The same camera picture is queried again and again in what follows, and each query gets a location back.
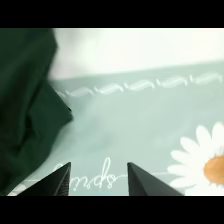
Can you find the dark green T-shirt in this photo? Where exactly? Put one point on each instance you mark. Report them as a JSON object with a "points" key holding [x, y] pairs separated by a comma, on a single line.
{"points": [[26, 110]]}

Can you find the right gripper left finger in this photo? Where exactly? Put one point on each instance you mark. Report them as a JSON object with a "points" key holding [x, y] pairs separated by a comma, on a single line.
{"points": [[56, 184]]}

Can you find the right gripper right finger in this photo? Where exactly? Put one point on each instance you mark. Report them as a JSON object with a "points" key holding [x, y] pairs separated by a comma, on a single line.
{"points": [[144, 183]]}

